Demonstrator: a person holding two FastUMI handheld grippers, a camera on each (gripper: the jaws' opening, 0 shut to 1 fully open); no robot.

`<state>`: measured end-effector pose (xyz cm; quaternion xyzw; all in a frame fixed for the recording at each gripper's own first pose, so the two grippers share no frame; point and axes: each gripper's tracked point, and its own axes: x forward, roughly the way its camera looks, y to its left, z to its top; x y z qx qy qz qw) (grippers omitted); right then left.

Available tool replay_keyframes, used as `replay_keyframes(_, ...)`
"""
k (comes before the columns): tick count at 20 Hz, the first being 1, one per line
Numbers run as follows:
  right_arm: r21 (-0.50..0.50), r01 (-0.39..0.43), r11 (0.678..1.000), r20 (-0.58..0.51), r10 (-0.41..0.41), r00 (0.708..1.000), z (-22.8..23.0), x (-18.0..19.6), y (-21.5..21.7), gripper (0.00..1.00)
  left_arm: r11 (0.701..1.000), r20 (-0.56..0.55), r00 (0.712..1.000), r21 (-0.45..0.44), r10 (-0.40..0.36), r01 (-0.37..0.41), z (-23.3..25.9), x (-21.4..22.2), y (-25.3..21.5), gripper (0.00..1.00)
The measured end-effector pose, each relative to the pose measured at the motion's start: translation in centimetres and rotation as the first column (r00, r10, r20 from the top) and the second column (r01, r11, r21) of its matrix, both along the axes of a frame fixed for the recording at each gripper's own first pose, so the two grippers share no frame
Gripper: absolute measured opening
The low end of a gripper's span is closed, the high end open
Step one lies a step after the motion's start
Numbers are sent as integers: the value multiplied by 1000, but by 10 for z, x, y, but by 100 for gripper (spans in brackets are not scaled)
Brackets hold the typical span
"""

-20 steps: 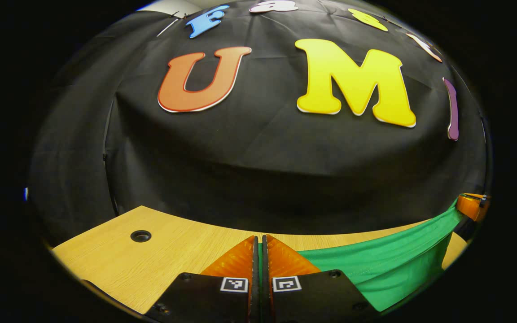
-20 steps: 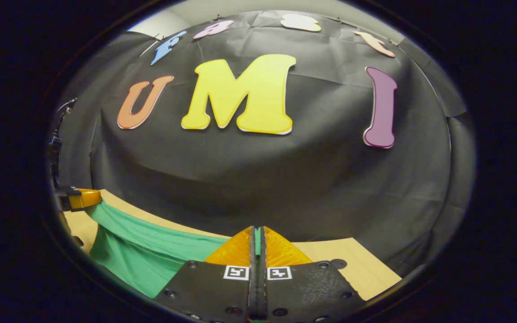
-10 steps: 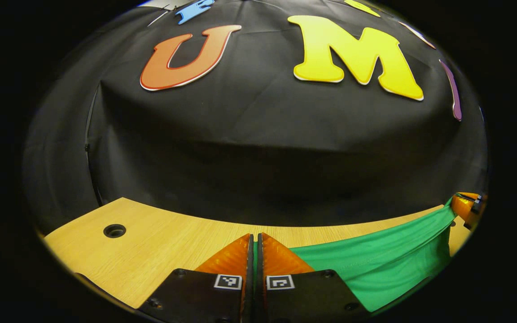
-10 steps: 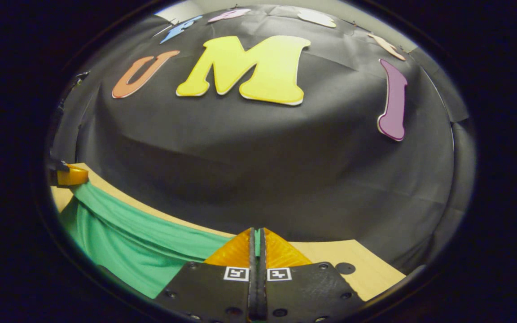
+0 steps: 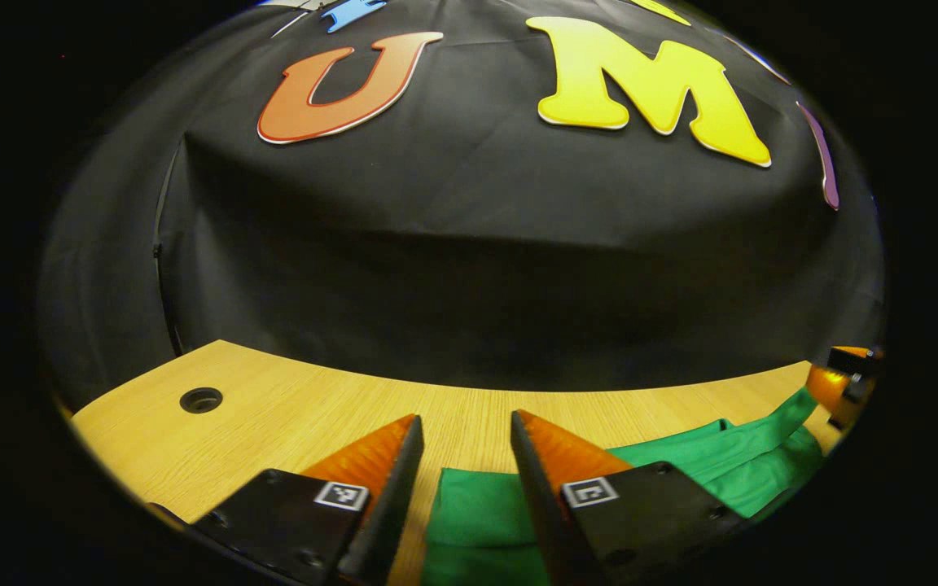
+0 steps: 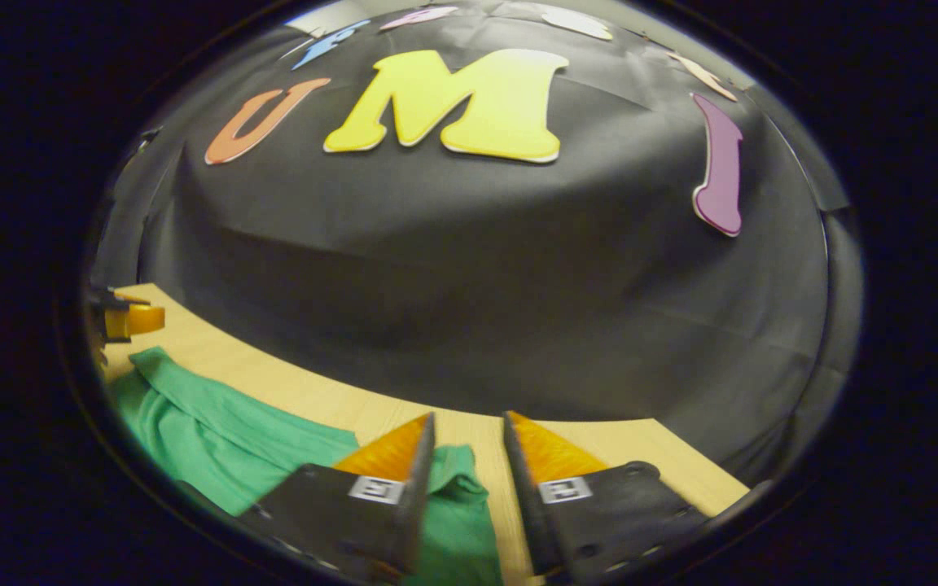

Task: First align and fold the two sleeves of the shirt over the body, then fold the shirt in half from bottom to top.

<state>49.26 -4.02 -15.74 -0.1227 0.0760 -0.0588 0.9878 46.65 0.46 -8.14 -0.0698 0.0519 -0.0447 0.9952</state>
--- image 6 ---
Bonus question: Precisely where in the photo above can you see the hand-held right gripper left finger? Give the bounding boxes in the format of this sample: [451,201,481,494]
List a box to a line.
[237,412,436,584]

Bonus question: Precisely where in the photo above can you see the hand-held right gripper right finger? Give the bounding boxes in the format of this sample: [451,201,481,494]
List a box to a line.
[503,410,711,584]

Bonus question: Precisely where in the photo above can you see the green T-shirt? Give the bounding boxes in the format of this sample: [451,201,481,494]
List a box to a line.
[107,346,504,586]

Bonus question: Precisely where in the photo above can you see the black backdrop cloth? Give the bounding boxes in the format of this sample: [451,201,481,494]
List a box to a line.
[90,0,865,489]

